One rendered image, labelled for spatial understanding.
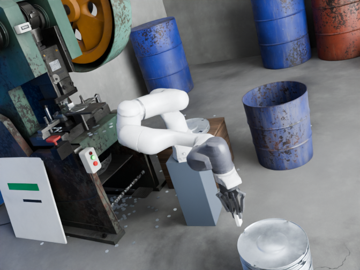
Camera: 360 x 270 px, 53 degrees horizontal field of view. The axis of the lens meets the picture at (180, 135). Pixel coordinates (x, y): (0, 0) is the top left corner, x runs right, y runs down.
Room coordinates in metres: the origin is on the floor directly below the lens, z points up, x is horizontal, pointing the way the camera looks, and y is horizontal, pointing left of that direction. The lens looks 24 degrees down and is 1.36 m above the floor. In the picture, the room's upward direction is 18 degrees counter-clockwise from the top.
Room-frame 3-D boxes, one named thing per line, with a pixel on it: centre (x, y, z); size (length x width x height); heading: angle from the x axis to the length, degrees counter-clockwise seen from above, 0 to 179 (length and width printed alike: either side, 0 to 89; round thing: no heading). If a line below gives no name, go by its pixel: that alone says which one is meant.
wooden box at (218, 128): (2.28, -0.07, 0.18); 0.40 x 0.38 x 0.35; 61
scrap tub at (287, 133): (2.17, -0.67, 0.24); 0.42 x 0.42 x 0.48
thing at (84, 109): (2.13, 0.51, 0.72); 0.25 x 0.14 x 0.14; 54
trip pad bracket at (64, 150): (1.84, 0.64, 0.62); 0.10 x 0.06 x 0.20; 144
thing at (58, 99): (2.23, 0.65, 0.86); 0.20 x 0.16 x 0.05; 144
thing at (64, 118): (2.23, 0.64, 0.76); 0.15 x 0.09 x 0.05; 144
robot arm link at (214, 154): (1.24, -0.08, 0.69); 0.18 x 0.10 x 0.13; 56
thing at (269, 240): (1.15, -0.23, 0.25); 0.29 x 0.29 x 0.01
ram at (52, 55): (2.21, 0.61, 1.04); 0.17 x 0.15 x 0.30; 54
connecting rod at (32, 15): (2.23, 0.65, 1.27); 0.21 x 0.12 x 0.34; 54
